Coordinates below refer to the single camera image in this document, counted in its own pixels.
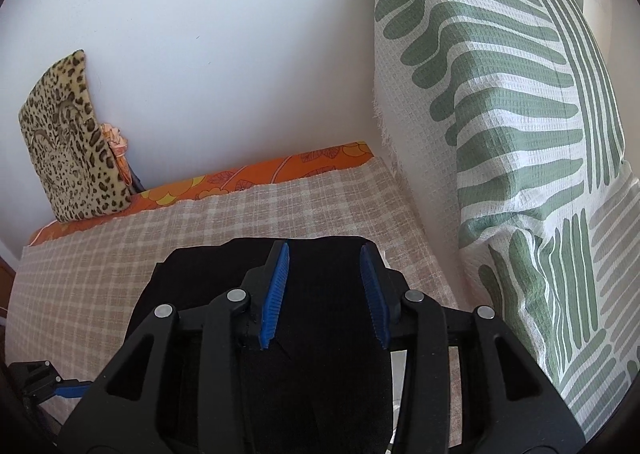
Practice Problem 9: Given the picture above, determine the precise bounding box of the white green striped cushion cover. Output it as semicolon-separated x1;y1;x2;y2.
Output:
372;0;640;450

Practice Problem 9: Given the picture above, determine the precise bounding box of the wooden cabinet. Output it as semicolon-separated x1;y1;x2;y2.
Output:
0;256;21;330

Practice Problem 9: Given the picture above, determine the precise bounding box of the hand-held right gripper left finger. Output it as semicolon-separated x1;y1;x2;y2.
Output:
57;240;291;454

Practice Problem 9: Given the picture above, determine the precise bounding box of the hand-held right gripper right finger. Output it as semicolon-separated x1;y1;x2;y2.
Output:
360;244;586;454

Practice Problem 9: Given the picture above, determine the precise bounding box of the leopard print pillow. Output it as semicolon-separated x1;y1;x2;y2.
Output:
18;50;133;223

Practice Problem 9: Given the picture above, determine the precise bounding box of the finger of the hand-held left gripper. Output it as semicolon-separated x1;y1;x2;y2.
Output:
9;360;93;405

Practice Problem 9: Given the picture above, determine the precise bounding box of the peach fabric piece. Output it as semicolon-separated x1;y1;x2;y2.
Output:
100;123;130;170

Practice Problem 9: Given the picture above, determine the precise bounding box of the orange floral bed sheet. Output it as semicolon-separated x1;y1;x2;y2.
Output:
27;141;375;247

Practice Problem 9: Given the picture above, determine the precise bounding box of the black shirt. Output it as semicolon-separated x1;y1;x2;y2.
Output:
127;235;416;454

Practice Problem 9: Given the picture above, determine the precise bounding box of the beige checked blanket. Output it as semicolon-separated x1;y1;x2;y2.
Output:
5;156;463;435

